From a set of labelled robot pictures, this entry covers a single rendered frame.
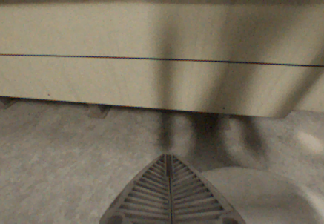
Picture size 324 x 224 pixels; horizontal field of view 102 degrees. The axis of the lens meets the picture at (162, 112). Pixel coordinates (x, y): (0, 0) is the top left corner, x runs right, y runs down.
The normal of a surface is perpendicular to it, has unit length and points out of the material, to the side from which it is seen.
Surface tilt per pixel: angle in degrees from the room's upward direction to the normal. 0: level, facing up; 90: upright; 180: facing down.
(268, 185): 1
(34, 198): 0
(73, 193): 0
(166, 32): 90
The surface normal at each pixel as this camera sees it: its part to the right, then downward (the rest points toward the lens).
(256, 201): -0.03, 0.38
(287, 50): -0.14, 0.69
